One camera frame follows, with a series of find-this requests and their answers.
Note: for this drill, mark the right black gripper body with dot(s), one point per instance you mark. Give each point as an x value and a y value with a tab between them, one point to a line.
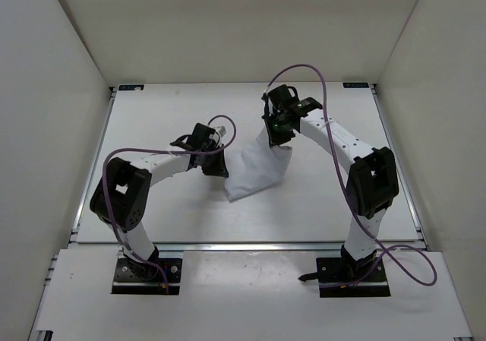
275	121

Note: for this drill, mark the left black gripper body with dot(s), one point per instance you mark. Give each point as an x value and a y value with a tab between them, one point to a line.
213	146

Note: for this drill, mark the white skirt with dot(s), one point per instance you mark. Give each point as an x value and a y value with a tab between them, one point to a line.
255	167

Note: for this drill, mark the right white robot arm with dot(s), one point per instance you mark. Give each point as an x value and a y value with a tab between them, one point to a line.
371	183

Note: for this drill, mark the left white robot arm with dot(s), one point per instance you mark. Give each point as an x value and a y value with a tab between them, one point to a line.
120	198

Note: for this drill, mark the right blue corner label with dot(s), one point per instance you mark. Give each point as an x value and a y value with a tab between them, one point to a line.
355	85

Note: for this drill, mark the blue corner label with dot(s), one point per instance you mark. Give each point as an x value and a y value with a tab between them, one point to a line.
130	87
355	85

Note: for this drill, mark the left blue corner label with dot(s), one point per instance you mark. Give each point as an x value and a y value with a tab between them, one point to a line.
130	87

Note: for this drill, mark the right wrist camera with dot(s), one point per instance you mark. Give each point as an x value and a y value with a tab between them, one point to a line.
266	100

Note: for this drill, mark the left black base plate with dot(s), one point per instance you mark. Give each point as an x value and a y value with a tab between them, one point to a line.
133	278

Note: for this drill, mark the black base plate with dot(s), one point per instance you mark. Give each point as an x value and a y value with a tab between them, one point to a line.
336	280
133	278

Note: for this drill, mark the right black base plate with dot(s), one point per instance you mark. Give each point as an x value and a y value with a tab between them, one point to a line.
336	280

